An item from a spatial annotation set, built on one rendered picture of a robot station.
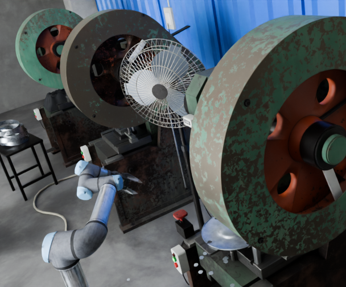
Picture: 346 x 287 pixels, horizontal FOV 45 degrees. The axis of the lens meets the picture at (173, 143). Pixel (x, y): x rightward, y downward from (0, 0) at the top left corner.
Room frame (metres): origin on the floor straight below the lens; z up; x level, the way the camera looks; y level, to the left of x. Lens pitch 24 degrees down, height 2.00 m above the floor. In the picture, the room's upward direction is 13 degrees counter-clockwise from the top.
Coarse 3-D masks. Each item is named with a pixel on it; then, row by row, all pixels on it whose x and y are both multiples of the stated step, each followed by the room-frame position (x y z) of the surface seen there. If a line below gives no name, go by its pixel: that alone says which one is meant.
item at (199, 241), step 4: (200, 236) 1.59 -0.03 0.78; (196, 240) 1.57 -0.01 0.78; (200, 240) 1.56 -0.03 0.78; (200, 244) 1.53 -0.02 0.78; (204, 244) 1.53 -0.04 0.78; (204, 248) 1.50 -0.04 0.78; (208, 248) 1.49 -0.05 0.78; (212, 248) 1.49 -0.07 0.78; (208, 252) 1.47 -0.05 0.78; (212, 252) 1.46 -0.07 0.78; (216, 252) 1.47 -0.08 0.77; (224, 252) 1.58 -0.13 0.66; (228, 252) 1.54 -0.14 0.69; (232, 252) 1.52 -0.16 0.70; (228, 256) 1.53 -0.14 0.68; (232, 256) 1.52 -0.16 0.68; (236, 256) 1.53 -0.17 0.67; (232, 260) 1.52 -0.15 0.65
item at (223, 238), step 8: (208, 224) 1.66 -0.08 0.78; (216, 224) 1.65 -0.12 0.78; (208, 232) 1.60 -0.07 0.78; (216, 232) 1.59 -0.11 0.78; (224, 232) 1.57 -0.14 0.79; (232, 232) 1.56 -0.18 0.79; (208, 240) 1.55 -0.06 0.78; (216, 240) 1.53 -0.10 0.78; (224, 240) 1.52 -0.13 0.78; (232, 240) 1.51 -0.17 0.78; (240, 240) 1.50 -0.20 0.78; (216, 248) 1.48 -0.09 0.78; (224, 248) 1.47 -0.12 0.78; (232, 248) 1.45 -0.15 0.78; (240, 248) 1.44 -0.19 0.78
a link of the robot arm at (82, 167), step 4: (80, 164) 1.84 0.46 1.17; (84, 164) 1.84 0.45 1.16; (88, 164) 1.85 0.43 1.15; (92, 164) 1.87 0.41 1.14; (76, 168) 1.85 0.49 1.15; (80, 168) 1.82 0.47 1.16; (84, 168) 1.83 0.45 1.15; (88, 168) 1.83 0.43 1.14; (92, 168) 1.84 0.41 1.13; (96, 168) 1.86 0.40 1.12; (100, 168) 1.87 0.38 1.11; (76, 172) 1.83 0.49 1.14; (80, 172) 1.82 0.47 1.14; (84, 172) 1.81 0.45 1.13; (88, 172) 1.81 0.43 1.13; (92, 172) 1.83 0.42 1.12; (96, 172) 1.84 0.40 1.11; (96, 176) 1.84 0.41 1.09
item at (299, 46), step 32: (256, 32) 1.29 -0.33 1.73; (288, 32) 1.18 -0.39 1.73; (320, 32) 1.21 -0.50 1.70; (224, 64) 1.24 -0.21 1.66; (256, 64) 1.12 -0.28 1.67; (288, 64) 1.16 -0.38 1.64; (320, 64) 1.21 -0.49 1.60; (224, 96) 1.14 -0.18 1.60; (256, 96) 1.11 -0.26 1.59; (288, 96) 1.15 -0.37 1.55; (192, 128) 1.21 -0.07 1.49; (224, 128) 1.07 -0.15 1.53; (256, 128) 1.10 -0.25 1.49; (192, 160) 1.19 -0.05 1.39; (224, 160) 1.05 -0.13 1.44; (256, 160) 1.10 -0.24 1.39; (224, 192) 1.04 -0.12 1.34; (256, 192) 1.09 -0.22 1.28; (224, 224) 1.16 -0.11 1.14; (256, 224) 1.08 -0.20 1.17; (288, 224) 1.13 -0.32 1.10; (320, 224) 1.19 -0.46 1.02
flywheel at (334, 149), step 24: (336, 72) 1.33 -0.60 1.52; (312, 96) 1.29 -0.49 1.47; (336, 96) 1.33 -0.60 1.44; (288, 120) 1.24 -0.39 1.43; (312, 120) 1.25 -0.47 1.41; (336, 120) 1.33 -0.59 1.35; (288, 144) 1.24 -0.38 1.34; (312, 144) 1.16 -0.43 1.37; (336, 144) 1.15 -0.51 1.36; (264, 168) 1.19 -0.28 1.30; (288, 168) 1.23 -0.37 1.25; (312, 168) 1.28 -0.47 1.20; (336, 168) 1.33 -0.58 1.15; (288, 192) 1.25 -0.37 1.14; (312, 192) 1.28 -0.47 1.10; (336, 192) 1.26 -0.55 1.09
